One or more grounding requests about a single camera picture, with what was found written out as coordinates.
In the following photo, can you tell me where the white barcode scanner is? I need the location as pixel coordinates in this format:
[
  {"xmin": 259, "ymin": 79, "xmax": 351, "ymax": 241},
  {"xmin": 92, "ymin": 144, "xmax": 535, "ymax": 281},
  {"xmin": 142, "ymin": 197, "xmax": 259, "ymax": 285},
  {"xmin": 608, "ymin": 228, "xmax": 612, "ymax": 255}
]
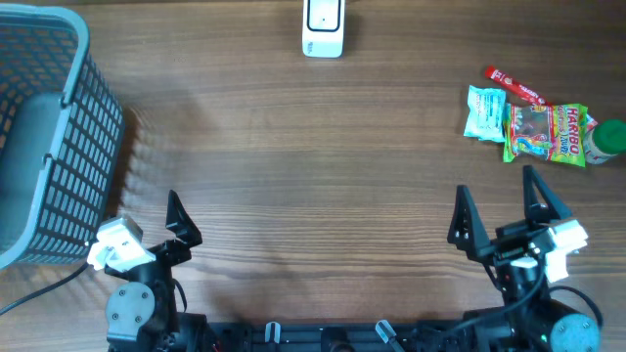
[{"xmin": 301, "ymin": 0, "xmax": 346, "ymax": 59}]

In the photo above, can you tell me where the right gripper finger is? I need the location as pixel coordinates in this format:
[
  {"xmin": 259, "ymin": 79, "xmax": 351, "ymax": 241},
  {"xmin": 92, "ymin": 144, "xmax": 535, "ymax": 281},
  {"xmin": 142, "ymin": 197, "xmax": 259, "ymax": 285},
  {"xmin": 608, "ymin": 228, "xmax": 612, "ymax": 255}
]
[
  {"xmin": 447, "ymin": 185, "xmax": 493, "ymax": 262},
  {"xmin": 522, "ymin": 165, "xmax": 572, "ymax": 224}
]

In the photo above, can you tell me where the Haribo gummy worms bag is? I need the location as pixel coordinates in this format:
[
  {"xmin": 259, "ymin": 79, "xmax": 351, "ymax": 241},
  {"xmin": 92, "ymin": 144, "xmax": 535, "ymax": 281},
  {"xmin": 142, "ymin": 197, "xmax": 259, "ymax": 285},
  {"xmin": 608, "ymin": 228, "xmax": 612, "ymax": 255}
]
[{"xmin": 503, "ymin": 104, "xmax": 588, "ymax": 167}]

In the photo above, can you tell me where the mint green snack packet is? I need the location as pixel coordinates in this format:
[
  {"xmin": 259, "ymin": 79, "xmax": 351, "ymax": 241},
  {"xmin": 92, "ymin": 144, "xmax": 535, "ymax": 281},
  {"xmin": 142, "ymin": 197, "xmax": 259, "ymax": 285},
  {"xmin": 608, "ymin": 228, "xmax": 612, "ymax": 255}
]
[{"xmin": 464, "ymin": 85, "xmax": 507, "ymax": 143}]

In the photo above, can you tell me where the red Nescafe stick packet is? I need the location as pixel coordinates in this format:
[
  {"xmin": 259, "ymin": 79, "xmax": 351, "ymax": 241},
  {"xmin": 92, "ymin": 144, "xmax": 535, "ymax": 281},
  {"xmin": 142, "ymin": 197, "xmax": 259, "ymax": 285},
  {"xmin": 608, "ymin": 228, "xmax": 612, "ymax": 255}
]
[{"xmin": 484, "ymin": 66, "xmax": 550, "ymax": 106}]

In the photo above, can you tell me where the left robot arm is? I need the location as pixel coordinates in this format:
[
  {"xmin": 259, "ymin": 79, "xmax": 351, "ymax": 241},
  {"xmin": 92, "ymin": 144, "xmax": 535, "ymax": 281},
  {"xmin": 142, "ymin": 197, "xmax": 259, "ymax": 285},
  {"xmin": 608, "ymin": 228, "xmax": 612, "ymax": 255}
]
[{"xmin": 105, "ymin": 190, "xmax": 219, "ymax": 352}]

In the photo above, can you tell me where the grey plastic shopping basket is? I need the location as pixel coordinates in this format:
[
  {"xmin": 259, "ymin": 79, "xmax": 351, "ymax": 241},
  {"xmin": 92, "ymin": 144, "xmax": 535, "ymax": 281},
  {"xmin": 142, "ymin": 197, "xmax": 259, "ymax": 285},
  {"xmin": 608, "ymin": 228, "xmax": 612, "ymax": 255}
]
[{"xmin": 1, "ymin": 4, "xmax": 125, "ymax": 268}]

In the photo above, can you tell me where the small red carton box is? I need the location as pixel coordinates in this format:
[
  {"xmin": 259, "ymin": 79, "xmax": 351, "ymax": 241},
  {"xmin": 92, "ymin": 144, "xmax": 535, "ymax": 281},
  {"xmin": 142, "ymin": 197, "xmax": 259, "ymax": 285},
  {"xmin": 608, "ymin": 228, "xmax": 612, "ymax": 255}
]
[{"xmin": 586, "ymin": 114, "xmax": 598, "ymax": 132}]

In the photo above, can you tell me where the green lid jar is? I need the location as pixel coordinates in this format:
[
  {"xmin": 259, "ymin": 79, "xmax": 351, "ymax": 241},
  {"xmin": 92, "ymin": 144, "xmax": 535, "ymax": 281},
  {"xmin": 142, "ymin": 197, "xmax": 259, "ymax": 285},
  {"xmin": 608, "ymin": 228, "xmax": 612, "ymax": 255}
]
[{"xmin": 583, "ymin": 119, "xmax": 626, "ymax": 164}]

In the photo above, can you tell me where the left camera cable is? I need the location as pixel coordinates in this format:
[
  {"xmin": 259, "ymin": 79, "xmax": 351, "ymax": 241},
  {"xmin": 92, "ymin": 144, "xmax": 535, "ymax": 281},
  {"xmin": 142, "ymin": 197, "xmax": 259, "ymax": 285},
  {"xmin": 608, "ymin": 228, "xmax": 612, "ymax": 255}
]
[{"xmin": 0, "ymin": 262, "xmax": 90, "ymax": 317}]

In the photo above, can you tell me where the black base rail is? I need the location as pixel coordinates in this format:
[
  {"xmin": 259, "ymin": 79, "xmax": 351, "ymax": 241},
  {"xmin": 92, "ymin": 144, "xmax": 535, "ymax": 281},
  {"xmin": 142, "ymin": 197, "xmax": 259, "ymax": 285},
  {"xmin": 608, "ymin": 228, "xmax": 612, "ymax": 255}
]
[{"xmin": 203, "ymin": 320, "xmax": 473, "ymax": 352}]

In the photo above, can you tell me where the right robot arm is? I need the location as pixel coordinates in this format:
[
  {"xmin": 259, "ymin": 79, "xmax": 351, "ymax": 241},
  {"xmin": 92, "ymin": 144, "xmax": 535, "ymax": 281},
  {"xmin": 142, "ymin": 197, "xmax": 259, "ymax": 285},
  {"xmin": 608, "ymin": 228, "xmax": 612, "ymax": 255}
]
[{"xmin": 436, "ymin": 165, "xmax": 604, "ymax": 351}]

